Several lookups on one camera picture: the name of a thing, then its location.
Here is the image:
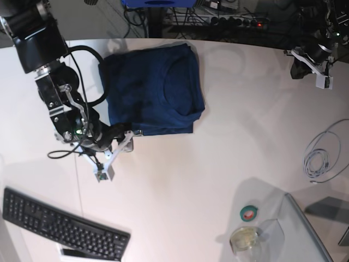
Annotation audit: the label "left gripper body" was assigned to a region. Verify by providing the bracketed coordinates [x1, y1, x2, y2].
[303, 40, 333, 63]

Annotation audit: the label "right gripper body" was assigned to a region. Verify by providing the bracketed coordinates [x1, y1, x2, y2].
[83, 122, 117, 152]

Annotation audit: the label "dark blue t-shirt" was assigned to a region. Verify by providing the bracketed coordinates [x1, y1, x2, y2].
[105, 44, 205, 136]

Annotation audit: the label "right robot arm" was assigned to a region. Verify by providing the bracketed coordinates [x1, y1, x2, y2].
[1, 1, 133, 157]

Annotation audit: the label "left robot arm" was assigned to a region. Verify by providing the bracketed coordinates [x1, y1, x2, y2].
[290, 1, 348, 80]

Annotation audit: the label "black computer keyboard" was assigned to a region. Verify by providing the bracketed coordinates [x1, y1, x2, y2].
[3, 187, 131, 261]

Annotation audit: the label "black power strip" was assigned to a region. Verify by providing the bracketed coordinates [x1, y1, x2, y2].
[189, 15, 270, 29]

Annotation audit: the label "blue box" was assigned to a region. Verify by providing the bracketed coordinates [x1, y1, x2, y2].
[122, 0, 196, 8]

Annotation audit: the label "green and red tape roll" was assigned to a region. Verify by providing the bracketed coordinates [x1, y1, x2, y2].
[240, 205, 258, 222]

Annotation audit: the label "clear glass bottle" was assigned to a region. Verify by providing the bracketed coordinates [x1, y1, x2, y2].
[229, 227, 262, 261]

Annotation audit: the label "coiled grey cable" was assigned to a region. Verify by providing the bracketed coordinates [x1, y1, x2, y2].
[303, 118, 349, 184]

